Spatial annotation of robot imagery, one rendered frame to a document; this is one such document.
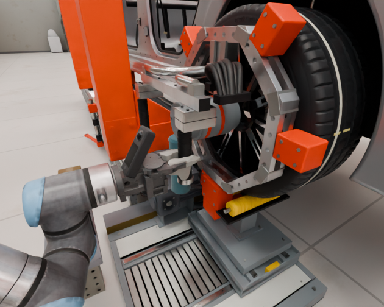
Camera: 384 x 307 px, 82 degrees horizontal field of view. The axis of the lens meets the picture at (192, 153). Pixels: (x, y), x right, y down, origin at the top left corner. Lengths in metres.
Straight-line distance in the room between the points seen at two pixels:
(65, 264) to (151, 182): 0.22
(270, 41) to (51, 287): 0.64
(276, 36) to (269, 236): 0.92
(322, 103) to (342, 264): 1.11
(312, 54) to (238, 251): 0.84
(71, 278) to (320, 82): 0.65
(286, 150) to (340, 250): 1.13
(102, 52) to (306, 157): 0.87
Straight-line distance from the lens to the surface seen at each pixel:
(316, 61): 0.63
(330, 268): 1.52
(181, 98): 0.56
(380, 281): 1.61
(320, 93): 0.62
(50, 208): 0.50
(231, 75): 0.55
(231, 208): 0.87
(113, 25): 1.08
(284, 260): 1.23
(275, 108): 0.58
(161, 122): 1.22
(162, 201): 1.17
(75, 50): 3.00
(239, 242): 1.16
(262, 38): 0.61
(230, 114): 0.74
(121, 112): 1.13
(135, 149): 0.51
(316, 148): 0.57
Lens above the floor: 1.10
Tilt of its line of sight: 28 degrees down
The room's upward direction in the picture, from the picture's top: straight up
